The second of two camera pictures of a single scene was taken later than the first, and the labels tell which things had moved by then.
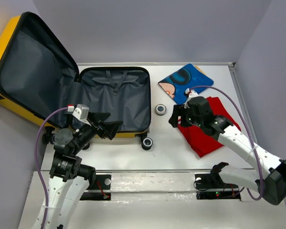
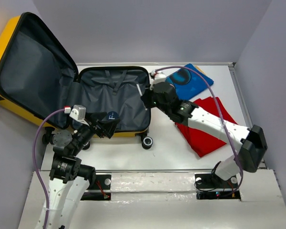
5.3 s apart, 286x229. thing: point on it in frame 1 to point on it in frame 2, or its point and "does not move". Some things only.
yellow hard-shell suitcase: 31,77 does not move
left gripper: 110,128 does not move
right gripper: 179,110 to 147,96
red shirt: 203,143 does not move
